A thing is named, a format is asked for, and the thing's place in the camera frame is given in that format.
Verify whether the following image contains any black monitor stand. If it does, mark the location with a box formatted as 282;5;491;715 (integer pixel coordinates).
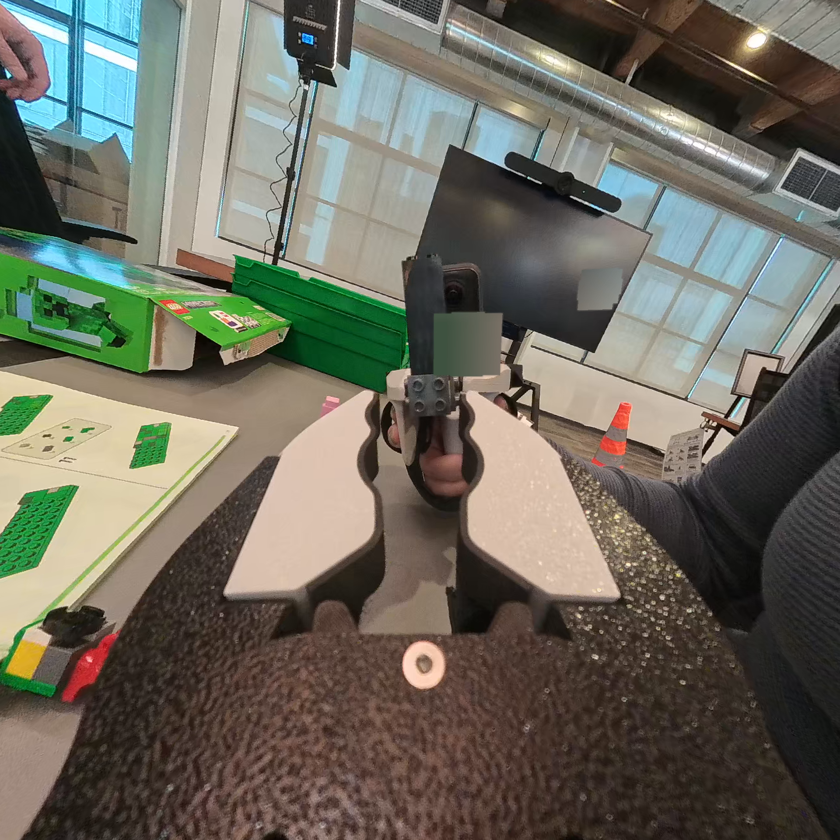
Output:
500;327;543;431

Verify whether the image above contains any black and tan brick assembly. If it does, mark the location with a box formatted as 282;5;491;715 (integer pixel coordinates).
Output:
402;251;462;419

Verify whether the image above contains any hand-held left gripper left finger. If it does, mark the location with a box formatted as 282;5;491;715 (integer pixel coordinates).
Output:
223;390;386;632

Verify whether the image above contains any silver ventilation duct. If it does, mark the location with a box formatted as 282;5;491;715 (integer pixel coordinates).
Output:
440;3;785;193

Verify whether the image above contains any green cardboard box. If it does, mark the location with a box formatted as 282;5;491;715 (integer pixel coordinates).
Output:
0;226;294;375

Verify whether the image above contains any white air vent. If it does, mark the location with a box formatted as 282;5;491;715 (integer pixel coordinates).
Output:
773;148;840;215

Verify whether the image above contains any black monitor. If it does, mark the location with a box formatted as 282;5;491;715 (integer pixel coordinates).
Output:
415;144;654;355

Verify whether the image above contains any framed picture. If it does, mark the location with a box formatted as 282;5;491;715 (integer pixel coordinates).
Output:
730;349;786;399

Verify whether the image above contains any printed leaflet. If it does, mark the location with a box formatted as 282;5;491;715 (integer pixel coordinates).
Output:
660;427;707;485

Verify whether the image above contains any person's right hand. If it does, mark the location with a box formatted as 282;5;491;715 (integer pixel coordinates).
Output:
386;420;471;500

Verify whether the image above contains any green plastic crate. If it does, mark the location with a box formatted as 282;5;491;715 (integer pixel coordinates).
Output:
231;255;412;395

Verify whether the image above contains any black light stand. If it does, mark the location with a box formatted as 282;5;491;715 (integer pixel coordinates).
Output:
271;66;315;266

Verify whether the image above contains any grey desk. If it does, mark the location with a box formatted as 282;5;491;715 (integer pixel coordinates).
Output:
0;338;473;840

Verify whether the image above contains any black webcam bar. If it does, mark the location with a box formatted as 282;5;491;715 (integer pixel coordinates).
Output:
504;151;623;215

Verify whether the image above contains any person's right forearm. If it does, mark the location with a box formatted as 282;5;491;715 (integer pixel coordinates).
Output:
545;328;840;634

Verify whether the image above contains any small red green brick assembly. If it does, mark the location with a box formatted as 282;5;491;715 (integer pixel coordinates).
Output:
0;605;120;704

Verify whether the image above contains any orange traffic cone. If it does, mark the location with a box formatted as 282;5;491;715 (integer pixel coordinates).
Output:
589;400;635;471

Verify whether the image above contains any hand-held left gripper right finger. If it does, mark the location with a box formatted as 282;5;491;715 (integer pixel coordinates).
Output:
448;392;622;634

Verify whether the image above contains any black light panel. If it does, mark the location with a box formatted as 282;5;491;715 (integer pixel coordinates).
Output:
282;0;357;88

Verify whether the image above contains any green instruction booklet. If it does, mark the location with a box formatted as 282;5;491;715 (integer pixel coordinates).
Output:
0;371;240;660

